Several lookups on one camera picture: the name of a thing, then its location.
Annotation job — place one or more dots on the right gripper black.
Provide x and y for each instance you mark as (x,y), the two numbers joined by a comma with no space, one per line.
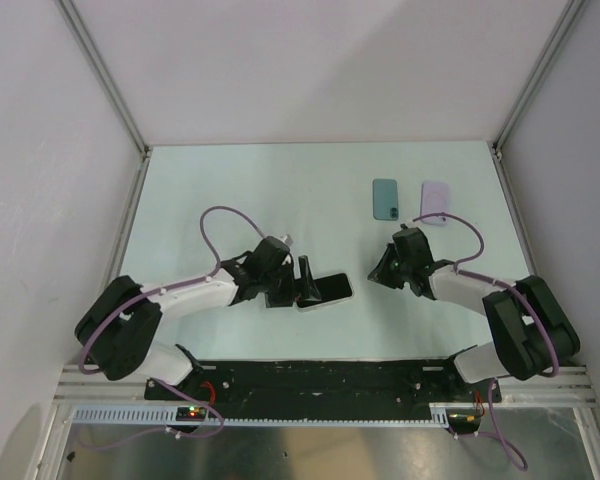
(380,273)

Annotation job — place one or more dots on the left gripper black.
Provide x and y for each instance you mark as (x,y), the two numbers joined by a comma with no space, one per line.
(286,298)

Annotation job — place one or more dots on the clear phone case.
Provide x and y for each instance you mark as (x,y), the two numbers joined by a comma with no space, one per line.
(330,305)

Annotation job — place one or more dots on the white phone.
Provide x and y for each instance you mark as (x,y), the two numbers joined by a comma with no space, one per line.
(332,290)

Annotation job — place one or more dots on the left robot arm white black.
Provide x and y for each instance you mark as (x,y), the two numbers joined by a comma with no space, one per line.
(118,332)

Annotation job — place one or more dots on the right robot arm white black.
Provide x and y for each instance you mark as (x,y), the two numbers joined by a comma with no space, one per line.
(531,333)

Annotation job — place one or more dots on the teal phone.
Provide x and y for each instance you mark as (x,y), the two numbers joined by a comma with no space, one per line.
(385,201)

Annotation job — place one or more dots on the purple phone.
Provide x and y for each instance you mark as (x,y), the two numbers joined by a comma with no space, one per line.
(435,200)

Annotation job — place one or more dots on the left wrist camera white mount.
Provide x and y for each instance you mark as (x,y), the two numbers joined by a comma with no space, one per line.
(287,240)

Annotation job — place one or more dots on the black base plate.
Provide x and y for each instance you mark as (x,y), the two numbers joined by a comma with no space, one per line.
(331,390)

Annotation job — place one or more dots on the white slotted cable duct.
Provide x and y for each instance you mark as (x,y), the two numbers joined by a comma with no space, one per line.
(190,416)

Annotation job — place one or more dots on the right aluminium corner post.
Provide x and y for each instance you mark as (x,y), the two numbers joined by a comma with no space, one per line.
(558,37)

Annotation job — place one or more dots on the aluminium corner post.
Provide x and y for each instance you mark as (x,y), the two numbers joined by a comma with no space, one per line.
(85,41)
(558,37)

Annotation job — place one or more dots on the left aluminium corner post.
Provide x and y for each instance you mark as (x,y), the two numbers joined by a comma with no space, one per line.
(85,41)

